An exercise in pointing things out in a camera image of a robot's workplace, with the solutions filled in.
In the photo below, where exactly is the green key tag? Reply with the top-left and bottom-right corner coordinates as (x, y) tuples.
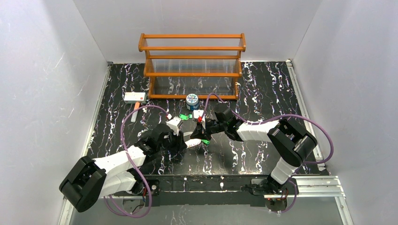
(179, 114), (192, 120)
(201, 139), (210, 145)

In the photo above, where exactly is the large silver carabiner keyring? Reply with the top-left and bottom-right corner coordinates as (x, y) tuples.
(183, 132), (202, 148)

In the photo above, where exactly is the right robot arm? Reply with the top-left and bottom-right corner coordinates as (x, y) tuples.
(190, 103), (318, 190)

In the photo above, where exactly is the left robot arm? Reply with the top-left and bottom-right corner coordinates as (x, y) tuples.
(59, 124), (187, 212)

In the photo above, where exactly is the blue round jar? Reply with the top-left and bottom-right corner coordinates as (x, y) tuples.
(186, 94), (199, 111)

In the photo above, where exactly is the orange white tube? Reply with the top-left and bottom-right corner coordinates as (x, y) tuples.
(130, 102), (141, 123)

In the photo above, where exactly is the white red small box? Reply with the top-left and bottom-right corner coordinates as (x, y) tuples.
(123, 92), (147, 104)

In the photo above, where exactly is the orange wooden shelf rack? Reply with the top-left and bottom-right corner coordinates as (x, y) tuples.
(138, 33), (246, 100)

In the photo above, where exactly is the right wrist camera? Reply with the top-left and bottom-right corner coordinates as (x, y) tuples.
(192, 110), (206, 128)

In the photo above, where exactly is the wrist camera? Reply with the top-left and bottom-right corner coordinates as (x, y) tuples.
(166, 117), (183, 136)
(192, 110), (206, 128)

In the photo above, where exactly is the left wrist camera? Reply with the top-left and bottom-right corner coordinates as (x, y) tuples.
(166, 117), (183, 136)

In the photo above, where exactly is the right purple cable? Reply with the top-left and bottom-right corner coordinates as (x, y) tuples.
(202, 92), (334, 213)

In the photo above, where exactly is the purple cable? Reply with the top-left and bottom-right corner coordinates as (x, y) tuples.
(202, 92), (334, 213)
(103, 105), (173, 218)

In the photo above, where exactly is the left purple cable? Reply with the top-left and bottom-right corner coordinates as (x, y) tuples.
(103, 105), (173, 218)

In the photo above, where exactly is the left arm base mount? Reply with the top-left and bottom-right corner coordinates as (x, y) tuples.
(114, 179), (160, 197)

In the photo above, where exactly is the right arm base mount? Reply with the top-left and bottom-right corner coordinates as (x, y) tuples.
(242, 180), (299, 199)

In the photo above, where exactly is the aluminium frame rail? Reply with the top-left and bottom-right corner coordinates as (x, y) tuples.
(63, 176), (346, 199)

